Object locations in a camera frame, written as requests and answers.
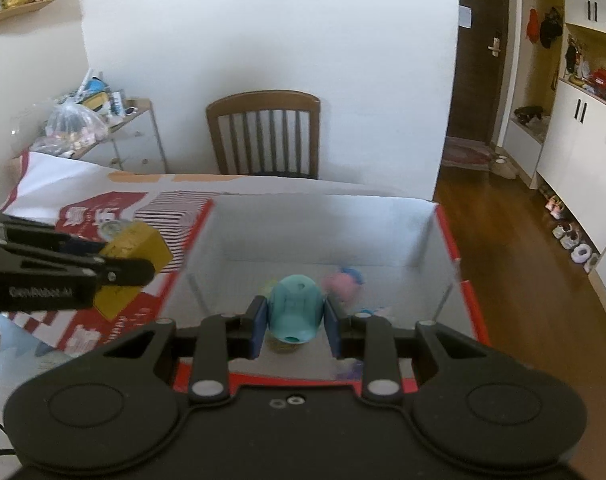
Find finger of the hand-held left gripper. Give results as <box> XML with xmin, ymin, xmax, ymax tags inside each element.
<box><xmin>0</xmin><ymin>209</ymin><xmax>109</xmax><ymax>257</ymax></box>
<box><xmin>0</xmin><ymin>240</ymin><xmax>155</xmax><ymax>286</ymax></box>

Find grey and white shoes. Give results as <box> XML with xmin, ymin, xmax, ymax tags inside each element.
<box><xmin>553</xmin><ymin>221</ymin><xmax>581</xmax><ymax>248</ymax></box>

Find clear plastic bag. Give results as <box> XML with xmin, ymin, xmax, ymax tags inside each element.
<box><xmin>30</xmin><ymin>95</ymin><xmax>111</xmax><ymax>156</ymax></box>

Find pink toy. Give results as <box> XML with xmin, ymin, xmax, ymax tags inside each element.
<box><xmin>325</xmin><ymin>267</ymin><xmax>366</xmax><ymax>306</ymax></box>

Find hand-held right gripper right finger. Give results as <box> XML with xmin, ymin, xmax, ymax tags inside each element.
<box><xmin>324</xmin><ymin>297</ymin><xmax>491</xmax><ymax>405</ymax></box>

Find yellow block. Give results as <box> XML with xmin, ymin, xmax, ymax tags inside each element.
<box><xmin>93</xmin><ymin>222</ymin><xmax>174</xmax><ymax>321</ymax></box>

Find black hanging bag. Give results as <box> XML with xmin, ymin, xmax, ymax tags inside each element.
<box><xmin>539</xmin><ymin>7</ymin><xmax>564</xmax><ymax>50</ymax></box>

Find red cardboard box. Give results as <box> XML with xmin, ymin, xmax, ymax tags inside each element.
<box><xmin>170</xmin><ymin>192</ymin><xmax>491</xmax><ymax>396</ymax></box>

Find beige slippers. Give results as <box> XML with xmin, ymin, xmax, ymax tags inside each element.
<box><xmin>490</xmin><ymin>155</ymin><xmax>518</xmax><ymax>178</ymax></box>

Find wooden wall shelf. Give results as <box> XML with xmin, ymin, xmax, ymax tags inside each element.
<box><xmin>0</xmin><ymin>0</ymin><xmax>56</xmax><ymax>28</ymax></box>

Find white entry cabinet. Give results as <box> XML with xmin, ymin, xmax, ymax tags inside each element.
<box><xmin>503</xmin><ymin>0</ymin><xmax>606</xmax><ymax>271</ymax></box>

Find brown wooden chair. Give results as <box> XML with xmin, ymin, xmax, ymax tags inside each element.
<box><xmin>205</xmin><ymin>90</ymin><xmax>321</xmax><ymax>181</ymax></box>

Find small white drawer cabinet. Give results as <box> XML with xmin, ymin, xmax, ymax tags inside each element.
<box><xmin>68</xmin><ymin>99</ymin><xmax>169</xmax><ymax>175</ymax></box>

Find red and white printed tablecloth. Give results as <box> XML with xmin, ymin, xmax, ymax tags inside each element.
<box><xmin>0</xmin><ymin>150</ymin><xmax>434</xmax><ymax>361</ymax></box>

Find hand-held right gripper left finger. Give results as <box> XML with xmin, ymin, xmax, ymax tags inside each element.
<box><xmin>100</xmin><ymin>296</ymin><xmax>270</xmax><ymax>405</ymax></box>

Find dark brown door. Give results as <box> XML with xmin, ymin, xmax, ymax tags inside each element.
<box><xmin>445</xmin><ymin>0</ymin><xmax>516</xmax><ymax>141</ymax></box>

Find silver round object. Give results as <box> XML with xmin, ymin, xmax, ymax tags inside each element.
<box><xmin>100</xmin><ymin>219</ymin><xmax>134</xmax><ymax>241</ymax></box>

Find patterned door mat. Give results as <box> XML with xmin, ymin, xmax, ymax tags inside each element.
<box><xmin>442</xmin><ymin>142</ymin><xmax>498</xmax><ymax>168</ymax></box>

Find black shoes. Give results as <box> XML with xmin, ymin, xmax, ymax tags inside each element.
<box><xmin>513</xmin><ymin>106</ymin><xmax>546</xmax><ymax>126</ymax></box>

